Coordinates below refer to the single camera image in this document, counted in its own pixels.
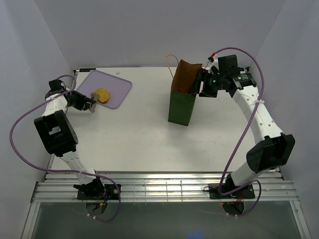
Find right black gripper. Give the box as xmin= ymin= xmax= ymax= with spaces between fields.
xmin=187 ymin=68 xmax=226 ymax=98

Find metal tongs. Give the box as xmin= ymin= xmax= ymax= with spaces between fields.
xmin=89 ymin=92 xmax=98 ymax=113

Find green paper bag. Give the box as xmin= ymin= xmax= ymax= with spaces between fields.
xmin=168 ymin=59 xmax=203 ymax=126

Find yellow bread slice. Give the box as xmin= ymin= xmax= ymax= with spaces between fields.
xmin=94 ymin=88 xmax=110 ymax=104

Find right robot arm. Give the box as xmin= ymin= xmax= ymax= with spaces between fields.
xmin=189 ymin=55 xmax=295 ymax=198

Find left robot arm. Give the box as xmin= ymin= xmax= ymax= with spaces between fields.
xmin=34 ymin=79 xmax=106 ymax=199

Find left blue table label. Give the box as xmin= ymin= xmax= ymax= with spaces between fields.
xmin=79 ymin=68 xmax=96 ymax=72

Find lavender tray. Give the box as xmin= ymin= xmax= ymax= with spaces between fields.
xmin=76 ymin=70 xmax=132 ymax=109

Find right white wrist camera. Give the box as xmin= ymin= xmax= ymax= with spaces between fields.
xmin=208 ymin=52 xmax=219 ymax=74

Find aluminium rail frame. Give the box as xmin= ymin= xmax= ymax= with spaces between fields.
xmin=31 ymin=170 xmax=299 ymax=203

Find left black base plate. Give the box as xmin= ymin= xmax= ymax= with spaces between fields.
xmin=76 ymin=184 xmax=122 ymax=200

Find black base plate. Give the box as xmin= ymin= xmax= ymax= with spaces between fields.
xmin=204 ymin=183 xmax=255 ymax=200
xmin=76 ymin=184 xmax=122 ymax=200

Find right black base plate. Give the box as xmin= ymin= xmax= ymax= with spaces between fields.
xmin=204 ymin=183 xmax=255 ymax=200

